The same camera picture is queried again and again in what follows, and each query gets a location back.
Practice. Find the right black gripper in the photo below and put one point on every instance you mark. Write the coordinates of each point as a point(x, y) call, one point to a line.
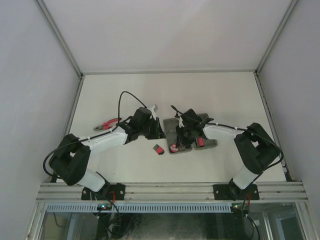
point(180, 140)

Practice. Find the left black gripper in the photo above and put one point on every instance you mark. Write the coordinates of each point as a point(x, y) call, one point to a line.
point(158, 133)

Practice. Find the short red black screwdriver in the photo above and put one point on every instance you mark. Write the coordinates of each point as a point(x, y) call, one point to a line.
point(200, 142)

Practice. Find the grey plastic tool case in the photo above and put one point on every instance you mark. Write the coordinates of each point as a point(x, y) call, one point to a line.
point(170, 132)

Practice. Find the black tape roll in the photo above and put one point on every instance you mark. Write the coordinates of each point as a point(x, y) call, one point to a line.
point(173, 148)

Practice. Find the red hex key set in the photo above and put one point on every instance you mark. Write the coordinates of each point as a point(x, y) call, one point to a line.
point(158, 149)

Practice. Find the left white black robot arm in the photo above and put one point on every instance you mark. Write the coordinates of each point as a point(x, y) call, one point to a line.
point(71, 158)

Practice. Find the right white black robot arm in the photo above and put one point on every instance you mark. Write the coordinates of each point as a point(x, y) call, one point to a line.
point(255, 147)

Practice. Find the red black pliers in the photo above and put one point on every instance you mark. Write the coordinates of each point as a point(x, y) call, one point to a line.
point(107, 125)

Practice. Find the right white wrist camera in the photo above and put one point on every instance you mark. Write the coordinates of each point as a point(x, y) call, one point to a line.
point(181, 123)

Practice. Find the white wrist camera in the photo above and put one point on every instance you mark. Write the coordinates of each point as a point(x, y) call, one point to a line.
point(181, 123)
point(153, 109)

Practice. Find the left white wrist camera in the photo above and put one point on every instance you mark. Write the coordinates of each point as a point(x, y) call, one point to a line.
point(153, 109)

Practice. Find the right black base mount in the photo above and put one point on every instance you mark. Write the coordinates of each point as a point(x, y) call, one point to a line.
point(223, 192)

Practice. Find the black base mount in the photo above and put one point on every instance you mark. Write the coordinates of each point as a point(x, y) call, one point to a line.
point(105, 192)
point(223, 192)

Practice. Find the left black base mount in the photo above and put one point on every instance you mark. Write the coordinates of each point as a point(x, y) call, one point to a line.
point(105, 192)

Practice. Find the aluminium front rail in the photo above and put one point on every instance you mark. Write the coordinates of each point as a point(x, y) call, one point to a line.
point(201, 192)

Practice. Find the blue slotted cable duct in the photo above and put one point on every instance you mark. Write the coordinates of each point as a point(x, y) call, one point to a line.
point(134, 208)

